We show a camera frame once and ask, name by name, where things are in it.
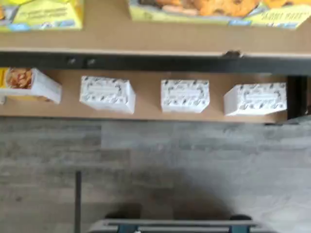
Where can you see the orange Bobo's peanut butter box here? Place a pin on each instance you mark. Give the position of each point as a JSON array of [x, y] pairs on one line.
[[206, 12]]

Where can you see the white patterned pantry box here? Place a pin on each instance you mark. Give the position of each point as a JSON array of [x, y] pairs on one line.
[[184, 94], [104, 94], [255, 99]]

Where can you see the black metal shelf rack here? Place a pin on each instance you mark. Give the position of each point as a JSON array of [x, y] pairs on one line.
[[155, 61]]

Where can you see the wooden shelf board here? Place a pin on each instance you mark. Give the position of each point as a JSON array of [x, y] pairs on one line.
[[155, 36]]

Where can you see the white box with food picture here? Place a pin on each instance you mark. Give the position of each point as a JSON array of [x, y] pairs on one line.
[[24, 80]]

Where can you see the green Bobo's apple pie box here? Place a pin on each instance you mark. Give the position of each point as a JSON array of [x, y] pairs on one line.
[[48, 14]]

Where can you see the Purely Elizabeth small boxes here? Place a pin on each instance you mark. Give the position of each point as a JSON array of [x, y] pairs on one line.
[[147, 97]]

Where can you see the black vertical pole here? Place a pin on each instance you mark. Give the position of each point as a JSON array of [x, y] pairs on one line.
[[78, 201]]

